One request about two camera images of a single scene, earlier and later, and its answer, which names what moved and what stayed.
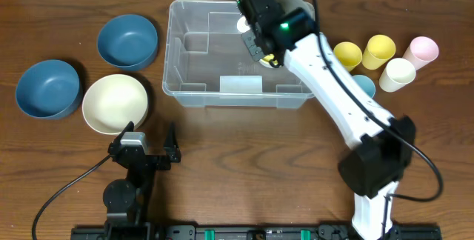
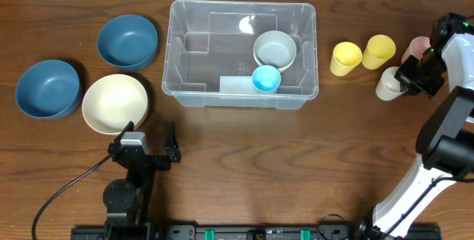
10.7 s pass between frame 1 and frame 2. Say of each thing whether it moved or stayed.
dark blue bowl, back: stayed
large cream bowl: stayed
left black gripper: stayed
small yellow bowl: moved
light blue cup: moved
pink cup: stayed
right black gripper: moved
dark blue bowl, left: stayed
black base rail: stayed
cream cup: moved
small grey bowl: moved
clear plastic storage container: stayed
